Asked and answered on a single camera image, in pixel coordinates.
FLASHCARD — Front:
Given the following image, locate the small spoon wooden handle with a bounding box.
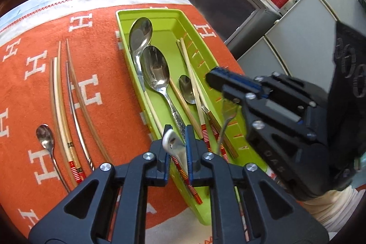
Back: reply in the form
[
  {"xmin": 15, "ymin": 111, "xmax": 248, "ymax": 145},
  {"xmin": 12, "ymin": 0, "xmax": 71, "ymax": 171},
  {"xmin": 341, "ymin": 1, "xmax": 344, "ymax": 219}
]
[{"xmin": 178, "ymin": 75, "xmax": 240, "ymax": 159}]

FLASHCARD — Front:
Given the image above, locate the metal chopstick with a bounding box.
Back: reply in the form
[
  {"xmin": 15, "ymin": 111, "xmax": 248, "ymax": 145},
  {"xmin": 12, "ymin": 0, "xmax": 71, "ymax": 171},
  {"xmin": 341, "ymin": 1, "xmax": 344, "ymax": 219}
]
[{"xmin": 65, "ymin": 61, "xmax": 95, "ymax": 172}]

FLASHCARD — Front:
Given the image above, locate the round bowl steel spoon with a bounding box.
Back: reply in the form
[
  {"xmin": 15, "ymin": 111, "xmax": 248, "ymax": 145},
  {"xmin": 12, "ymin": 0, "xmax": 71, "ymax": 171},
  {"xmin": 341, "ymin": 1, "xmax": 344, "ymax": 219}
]
[{"xmin": 129, "ymin": 18, "xmax": 154, "ymax": 96}]

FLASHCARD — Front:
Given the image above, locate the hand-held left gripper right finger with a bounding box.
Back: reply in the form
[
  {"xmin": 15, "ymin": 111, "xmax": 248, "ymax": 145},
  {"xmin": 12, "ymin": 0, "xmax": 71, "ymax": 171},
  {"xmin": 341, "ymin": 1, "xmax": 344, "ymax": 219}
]
[{"xmin": 184, "ymin": 124, "xmax": 329, "ymax": 244}]

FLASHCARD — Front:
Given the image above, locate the lime green utensil tray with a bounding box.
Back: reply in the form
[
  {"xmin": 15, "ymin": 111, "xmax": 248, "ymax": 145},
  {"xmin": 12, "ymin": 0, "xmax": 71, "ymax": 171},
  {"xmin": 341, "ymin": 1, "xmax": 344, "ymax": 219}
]
[{"xmin": 115, "ymin": 7, "xmax": 270, "ymax": 226}]

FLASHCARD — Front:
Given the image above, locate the steel fork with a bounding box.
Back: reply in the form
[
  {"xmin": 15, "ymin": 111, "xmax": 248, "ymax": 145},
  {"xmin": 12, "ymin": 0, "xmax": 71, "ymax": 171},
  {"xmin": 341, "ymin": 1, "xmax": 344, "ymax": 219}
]
[{"xmin": 217, "ymin": 98, "xmax": 240, "ymax": 155}]

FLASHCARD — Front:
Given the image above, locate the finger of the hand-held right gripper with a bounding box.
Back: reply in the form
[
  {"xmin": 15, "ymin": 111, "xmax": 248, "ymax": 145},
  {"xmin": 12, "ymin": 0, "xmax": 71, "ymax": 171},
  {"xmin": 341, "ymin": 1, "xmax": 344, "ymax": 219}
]
[
  {"xmin": 222, "ymin": 89, "xmax": 330, "ymax": 201},
  {"xmin": 206, "ymin": 67, "xmax": 327, "ymax": 112}
]

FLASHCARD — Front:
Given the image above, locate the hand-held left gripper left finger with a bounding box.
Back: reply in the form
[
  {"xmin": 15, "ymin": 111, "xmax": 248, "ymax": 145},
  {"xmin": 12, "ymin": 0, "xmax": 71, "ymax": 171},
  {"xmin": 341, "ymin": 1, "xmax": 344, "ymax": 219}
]
[{"xmin": 29, "ymin": 124, "xmax": 172, "ymax": 244}]

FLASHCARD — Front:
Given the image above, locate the large steel spoon ornate handle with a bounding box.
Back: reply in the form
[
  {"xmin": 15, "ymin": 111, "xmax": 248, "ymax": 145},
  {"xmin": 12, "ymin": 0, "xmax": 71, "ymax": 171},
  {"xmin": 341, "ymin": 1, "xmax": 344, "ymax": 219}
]
[{"xmin": 141, "ymin": 45, "xmax": 186, "ymax": 144}]

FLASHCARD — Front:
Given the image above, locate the orange blanket white letter pattern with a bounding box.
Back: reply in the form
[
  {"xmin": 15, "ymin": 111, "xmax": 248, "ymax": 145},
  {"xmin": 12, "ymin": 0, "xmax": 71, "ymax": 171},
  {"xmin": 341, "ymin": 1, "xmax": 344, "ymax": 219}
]
[{"xmin": 0, "ymin": 0, "xmax": 275, "ymax": 244}]

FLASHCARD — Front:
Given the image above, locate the grey glass door cabinet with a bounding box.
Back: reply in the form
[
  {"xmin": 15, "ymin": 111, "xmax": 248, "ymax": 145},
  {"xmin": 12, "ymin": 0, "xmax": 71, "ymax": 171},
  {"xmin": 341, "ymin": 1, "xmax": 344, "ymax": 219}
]
[{"xmin": 177, "ymin": 0, "xmax": 282, "ymax": 54}]

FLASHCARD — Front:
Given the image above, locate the small steel spoon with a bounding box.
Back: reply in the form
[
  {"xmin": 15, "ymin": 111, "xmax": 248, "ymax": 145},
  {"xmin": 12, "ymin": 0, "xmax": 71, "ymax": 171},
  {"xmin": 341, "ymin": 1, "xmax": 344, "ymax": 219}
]
[{"xmin": 36, "ymin": 124, "xmax": 71, "ymax": 194}]

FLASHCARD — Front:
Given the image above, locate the grey refrigerator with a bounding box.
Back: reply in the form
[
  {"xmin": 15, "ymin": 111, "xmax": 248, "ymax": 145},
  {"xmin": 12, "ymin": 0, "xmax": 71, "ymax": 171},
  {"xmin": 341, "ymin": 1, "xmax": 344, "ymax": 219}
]
[{"xmin": 226, "ymin": 0, "xmax": 366, "ymax": 96}]

